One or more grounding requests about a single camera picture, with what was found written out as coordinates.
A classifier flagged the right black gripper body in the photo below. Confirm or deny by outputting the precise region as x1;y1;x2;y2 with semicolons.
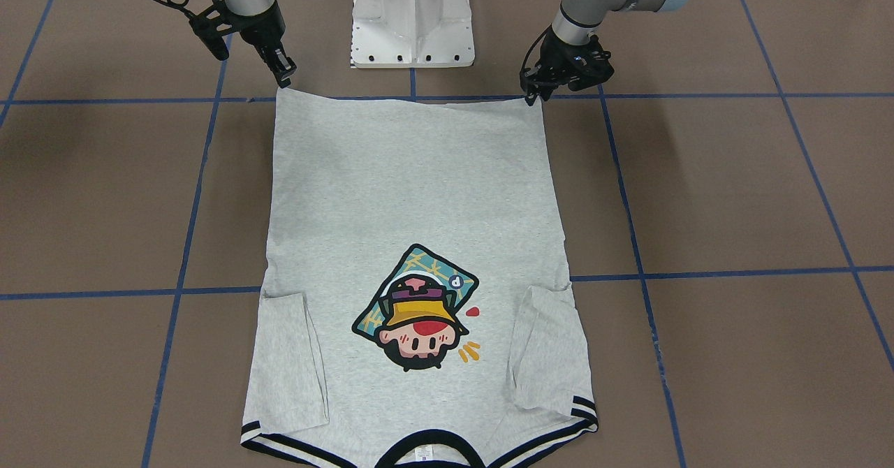
189;0;287;61

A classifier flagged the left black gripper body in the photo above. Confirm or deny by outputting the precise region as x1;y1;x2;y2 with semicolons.
518;27;615;98

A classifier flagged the grey t-shirt black trim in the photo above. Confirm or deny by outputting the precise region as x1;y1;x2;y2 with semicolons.
240;89;599;467

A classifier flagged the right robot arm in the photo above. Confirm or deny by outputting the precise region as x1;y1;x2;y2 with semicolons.
151;0;297;89

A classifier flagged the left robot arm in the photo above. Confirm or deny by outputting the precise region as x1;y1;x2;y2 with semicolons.
518;0;688;106

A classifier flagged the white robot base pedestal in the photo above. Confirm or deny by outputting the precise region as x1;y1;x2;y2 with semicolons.
349;0;476;69

